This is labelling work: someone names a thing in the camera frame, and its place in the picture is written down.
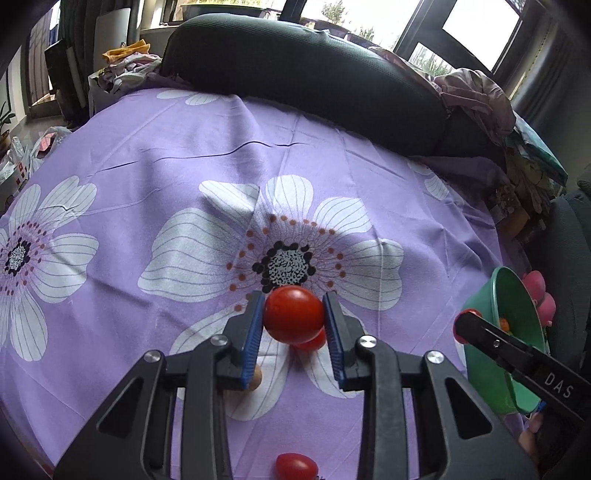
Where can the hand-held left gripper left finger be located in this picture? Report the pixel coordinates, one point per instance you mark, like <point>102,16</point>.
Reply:
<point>251,341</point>

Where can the clear snack bag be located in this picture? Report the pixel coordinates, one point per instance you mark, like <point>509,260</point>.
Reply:
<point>508,205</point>

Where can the white panel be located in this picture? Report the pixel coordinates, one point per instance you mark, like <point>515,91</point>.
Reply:
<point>113,27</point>

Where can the black framed window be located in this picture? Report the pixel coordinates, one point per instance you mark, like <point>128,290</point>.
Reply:
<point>480,23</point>

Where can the pink rounded object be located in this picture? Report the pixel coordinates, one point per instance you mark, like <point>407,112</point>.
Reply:
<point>535,284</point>

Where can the orange cherry tomato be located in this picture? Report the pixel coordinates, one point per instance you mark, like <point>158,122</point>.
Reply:
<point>505,324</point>

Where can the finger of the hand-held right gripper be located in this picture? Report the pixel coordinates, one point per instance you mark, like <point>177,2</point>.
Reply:
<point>498,346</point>

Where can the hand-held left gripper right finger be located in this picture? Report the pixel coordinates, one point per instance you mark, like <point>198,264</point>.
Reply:
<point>334,341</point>

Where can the white plastic bag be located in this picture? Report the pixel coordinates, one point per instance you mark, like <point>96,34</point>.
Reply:
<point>32,152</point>

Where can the green plastic bowl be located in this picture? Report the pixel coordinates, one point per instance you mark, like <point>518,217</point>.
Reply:
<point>510,297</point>

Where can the small orange kumquat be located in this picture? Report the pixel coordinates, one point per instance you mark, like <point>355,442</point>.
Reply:
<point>255,378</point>

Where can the yellow cloth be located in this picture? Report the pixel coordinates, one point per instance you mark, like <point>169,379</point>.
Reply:
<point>127,50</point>

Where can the teal patterned blanket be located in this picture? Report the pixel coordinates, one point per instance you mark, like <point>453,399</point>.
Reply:
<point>531,161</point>

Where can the patterned clothes pile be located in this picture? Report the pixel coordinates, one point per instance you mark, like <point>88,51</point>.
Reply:
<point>124,71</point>

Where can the red cherry tomato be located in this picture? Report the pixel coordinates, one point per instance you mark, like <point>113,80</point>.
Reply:
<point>293,314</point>
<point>458,333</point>
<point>295,466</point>
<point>313,344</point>

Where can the dark grey ribbed cushion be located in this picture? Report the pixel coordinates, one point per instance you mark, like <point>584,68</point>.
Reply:
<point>300,60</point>
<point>471,143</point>
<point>570,277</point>

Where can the potted green plant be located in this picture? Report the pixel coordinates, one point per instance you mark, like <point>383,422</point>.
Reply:
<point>4,124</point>

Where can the purple floral bed sheet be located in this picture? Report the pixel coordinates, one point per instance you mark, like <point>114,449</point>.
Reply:
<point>138,161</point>

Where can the pink crumpled cloth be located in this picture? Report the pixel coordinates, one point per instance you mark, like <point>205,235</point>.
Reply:
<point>475,97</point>

